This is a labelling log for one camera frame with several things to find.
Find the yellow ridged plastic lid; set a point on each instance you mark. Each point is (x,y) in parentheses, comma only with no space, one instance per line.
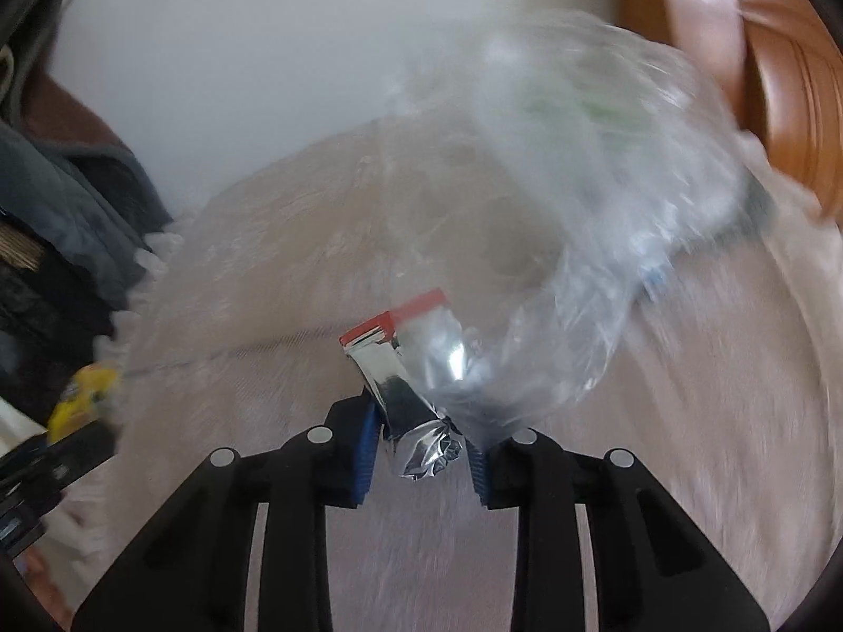
(82,395)

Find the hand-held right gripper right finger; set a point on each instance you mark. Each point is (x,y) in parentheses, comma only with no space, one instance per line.
(477,474)

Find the wooden headboard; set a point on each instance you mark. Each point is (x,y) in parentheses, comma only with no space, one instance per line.
(757,46)

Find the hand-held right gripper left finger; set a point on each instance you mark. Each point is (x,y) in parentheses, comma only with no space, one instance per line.
(359,461)

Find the grey clothing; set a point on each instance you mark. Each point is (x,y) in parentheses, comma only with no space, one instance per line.
(72,210)

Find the white lace tablecloth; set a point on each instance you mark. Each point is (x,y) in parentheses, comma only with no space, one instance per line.
(263,263)

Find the brown chair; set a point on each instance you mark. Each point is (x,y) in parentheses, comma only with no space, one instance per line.
(72,105)

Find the clear plastic bag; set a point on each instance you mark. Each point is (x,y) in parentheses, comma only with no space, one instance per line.
(593,210)

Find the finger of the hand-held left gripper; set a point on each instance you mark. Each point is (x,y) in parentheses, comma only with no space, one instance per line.
(72,451)

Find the silver foil wrapper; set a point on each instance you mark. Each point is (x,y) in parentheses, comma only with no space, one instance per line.
(395,388)

